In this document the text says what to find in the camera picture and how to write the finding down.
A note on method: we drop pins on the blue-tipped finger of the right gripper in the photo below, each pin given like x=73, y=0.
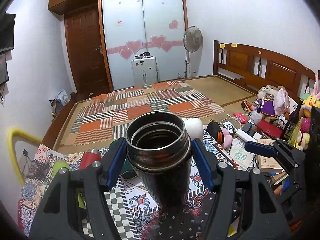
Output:
x=260, y=149

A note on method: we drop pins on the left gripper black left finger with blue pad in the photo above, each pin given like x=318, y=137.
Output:
x=58, y=215

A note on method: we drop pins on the dark steel thermos cup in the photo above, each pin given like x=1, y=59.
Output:
x=159, y=150

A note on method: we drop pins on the brown cardboard box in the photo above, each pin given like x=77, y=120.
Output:
x=268, y=165

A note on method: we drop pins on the dark glass bottle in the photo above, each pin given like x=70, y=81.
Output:
x=291, y=123

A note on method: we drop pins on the white plastic bottle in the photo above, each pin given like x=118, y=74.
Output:
x=256, y=116

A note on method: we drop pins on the red pouch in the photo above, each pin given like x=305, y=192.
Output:
x=241, y=117

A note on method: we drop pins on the black orange penguin plush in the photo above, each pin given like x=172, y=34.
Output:
x=215, y=131

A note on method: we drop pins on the purple dressed plush toy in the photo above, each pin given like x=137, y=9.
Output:
x=265, y=99

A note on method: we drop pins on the colourful patterned cloth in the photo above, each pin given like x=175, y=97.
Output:
x=129, y=202

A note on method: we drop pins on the white round object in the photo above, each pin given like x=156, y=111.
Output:
x=194, y=128

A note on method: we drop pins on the yellow chick plush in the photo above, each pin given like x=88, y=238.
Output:
x=311, y=102

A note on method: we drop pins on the red bottle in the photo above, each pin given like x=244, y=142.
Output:
x=89, y=157

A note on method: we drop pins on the wooden bed headboard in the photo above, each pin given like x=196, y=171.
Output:
x=252, y=68

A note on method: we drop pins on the patchwork striped bed mat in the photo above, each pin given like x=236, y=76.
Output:
x=106, y=117

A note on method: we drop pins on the grey bag on floor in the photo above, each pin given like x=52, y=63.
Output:
x=61, y=99

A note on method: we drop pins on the silver suitcase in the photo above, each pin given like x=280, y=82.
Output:
x=145, y=71

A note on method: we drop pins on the standing electric fan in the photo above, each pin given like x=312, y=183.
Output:
x=192, y=42

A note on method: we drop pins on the brown wooden door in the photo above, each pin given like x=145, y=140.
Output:
x=85, y=51

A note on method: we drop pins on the white sliding wardrobe doors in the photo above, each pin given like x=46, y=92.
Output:
x=132, y=27

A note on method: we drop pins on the yellow chair frame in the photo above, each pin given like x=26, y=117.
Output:
x=17, y=132

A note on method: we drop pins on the wall mounted black television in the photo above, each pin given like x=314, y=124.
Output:
x=7, y=32

